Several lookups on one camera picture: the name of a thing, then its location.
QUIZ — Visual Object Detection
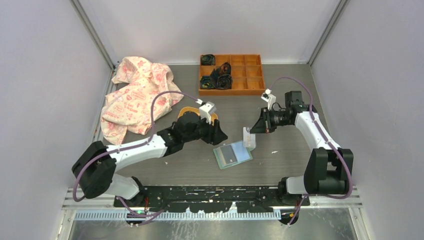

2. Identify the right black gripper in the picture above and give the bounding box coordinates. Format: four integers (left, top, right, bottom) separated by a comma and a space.
250, 106, 292, 134

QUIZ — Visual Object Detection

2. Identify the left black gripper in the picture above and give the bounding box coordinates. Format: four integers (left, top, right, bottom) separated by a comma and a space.
183, 114, 227, 145

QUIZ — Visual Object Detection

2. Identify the white VIP card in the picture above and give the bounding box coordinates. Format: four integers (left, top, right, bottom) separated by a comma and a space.
242, 127, 256, 150

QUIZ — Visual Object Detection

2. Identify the yellow oval tray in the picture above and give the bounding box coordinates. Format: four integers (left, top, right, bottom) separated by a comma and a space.
177, 106, 218, 121

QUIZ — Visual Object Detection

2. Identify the light green card holder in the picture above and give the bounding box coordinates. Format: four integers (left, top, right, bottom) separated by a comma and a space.
213, 140, 253, 170

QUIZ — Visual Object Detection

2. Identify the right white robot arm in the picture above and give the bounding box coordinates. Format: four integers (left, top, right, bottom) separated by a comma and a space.
246, 89, 354, 206

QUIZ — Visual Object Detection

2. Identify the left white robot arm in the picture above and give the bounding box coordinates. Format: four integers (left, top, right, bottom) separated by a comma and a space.
71, 111, 228, 207

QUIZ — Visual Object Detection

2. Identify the dark rolled sock bottom-middle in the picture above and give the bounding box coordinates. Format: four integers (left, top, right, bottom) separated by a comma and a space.
215, 74, 233, 90

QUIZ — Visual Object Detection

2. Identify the dark rolled sock bottom-left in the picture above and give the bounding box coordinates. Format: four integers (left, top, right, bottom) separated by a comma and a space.
199, 75, 215, 90

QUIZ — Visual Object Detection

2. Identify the orange compartment organizer box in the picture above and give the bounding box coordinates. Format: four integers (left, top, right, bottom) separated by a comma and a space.
198, 54, 266, 96

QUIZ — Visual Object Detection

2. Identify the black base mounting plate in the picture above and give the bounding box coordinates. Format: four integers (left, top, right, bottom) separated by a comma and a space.
113, 185, 310, 213

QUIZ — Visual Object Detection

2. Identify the dark rolled sock middle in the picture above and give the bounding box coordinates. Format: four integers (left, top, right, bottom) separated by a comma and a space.
209, 62, 232, 80

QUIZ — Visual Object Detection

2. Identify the dark rolled sock top-left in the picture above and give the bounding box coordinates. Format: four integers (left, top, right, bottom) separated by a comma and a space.
200, 54, 216, 66

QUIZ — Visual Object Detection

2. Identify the pink patterned cloth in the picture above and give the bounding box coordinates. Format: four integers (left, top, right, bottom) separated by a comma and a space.
100, 56, 184, 145

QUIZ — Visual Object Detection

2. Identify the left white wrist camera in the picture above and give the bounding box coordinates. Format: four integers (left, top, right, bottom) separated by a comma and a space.
198, 101, 216, 125

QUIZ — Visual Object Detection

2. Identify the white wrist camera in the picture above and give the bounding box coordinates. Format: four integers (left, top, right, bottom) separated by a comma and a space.
198, 101, 216, 125
260, 88, 276, 110

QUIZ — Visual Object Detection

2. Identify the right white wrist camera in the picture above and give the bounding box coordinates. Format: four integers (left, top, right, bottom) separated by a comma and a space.
260, 88, 276, 110

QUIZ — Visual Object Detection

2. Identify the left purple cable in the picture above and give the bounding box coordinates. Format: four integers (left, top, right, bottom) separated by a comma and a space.
72, 90, 204, 227

